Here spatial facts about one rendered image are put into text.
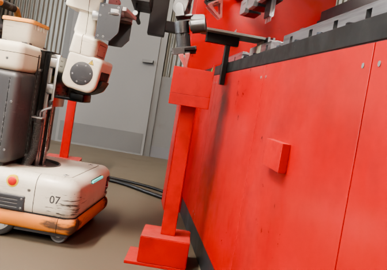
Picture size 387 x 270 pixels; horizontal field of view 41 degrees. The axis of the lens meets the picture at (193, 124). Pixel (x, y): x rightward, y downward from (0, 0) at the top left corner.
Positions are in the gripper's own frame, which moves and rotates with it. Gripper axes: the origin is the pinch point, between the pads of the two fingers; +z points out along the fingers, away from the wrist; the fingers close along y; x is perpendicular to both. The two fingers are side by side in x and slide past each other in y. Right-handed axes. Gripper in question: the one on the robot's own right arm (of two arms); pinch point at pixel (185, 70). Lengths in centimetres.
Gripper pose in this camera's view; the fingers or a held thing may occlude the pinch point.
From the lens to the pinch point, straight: 210.8
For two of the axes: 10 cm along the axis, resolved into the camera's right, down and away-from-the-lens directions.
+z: 0.9, 9.9, 0.4
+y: 10.0, -0.9, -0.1
